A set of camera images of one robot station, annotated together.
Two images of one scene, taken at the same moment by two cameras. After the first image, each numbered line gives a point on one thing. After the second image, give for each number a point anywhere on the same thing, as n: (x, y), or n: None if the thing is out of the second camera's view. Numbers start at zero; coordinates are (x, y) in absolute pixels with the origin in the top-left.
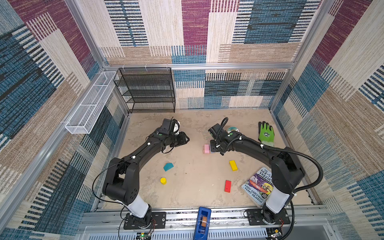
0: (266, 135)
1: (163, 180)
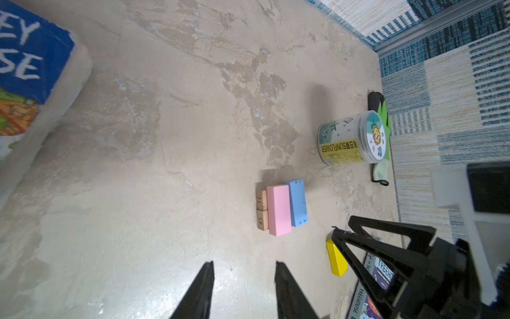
0: (376, 103)
1: None
